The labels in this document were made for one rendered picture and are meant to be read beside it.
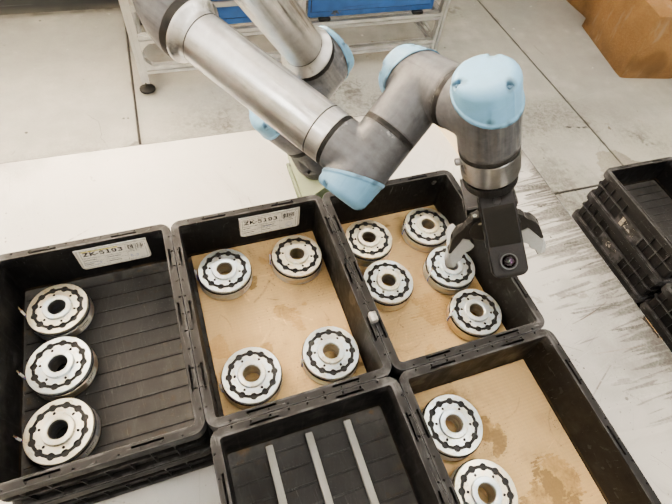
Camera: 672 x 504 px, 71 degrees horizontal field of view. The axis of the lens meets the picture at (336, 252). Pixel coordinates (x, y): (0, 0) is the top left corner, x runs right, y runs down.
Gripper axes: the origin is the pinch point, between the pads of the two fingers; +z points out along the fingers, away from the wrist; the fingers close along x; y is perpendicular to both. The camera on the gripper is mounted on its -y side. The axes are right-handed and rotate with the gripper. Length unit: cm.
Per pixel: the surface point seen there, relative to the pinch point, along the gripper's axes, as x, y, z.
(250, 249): 46.6, 15.7, 4.7
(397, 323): 18.8, -0.6, 15.6
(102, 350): 69, -7, -4
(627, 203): -52, 58, 71
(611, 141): -92, 156, 150
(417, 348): 15.6, -5.8, 16.7
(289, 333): 38.3, -3.3, 7.9
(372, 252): 21.9, 14.1, 11.3
